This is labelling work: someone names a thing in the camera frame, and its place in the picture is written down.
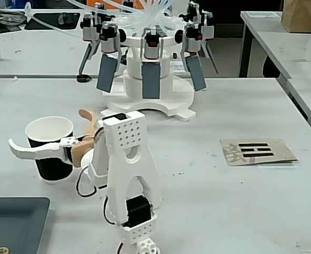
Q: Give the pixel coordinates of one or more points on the grey paddle motor unit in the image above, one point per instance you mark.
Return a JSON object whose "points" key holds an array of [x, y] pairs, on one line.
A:
{"points": [[208, 26], [152, 46], [89, 29], [192, 38], [109, 39]]}

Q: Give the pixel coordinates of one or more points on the white stand with dark paddles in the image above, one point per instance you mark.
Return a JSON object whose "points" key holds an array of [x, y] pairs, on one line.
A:
{"points": [[150, 105]]}

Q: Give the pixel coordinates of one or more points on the printed cardboard card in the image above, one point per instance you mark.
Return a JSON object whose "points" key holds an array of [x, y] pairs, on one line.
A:
{"points": [[258, 152]]}

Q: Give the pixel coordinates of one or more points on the dark grey flat paddle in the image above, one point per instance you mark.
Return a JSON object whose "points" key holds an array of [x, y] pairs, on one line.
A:
{"points": [[87, 54], [151, 80], [107, 74], [196, 72], [211, 56]]}

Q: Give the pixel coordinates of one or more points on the grey side table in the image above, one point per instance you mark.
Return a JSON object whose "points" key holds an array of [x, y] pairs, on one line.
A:
{"points": [[277, 47]]}

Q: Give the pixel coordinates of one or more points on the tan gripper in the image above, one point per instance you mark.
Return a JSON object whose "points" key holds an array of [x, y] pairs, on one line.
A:
{"points": [[68, 143]]}

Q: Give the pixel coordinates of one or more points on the white printed label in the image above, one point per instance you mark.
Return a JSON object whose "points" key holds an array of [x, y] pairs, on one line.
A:
{"points": [[178, 66]]}

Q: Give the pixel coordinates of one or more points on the clear plastic tube bundle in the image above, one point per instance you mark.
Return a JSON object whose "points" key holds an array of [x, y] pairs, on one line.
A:
{"points": [[150, 13]]}

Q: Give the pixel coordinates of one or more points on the black flat tray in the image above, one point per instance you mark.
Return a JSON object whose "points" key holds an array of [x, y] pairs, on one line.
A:
{"points": [[52, 21]]}

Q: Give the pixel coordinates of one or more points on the blue-grey plastic tray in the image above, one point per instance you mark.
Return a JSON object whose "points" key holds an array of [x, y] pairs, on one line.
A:
{"points": [[12, 225]]}

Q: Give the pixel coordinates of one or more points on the brown paper bag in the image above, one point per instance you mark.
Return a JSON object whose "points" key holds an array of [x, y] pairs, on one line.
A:
{"points": [[303, 16]]}

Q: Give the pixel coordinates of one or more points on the round gold sticker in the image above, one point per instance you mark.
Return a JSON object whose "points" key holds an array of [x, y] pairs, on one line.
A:
{"points": [[0, 250]]}

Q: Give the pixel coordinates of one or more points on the small black cap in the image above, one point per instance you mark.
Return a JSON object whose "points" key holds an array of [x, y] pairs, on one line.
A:
{"points": [[83, 78]]}

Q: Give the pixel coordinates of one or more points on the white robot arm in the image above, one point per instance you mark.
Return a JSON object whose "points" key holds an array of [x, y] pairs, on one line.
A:
{"points": [[130, 164]]}

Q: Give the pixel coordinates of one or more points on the black paper cup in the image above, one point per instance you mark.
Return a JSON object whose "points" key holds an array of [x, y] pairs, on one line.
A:
{"points": [[52, 172]]}

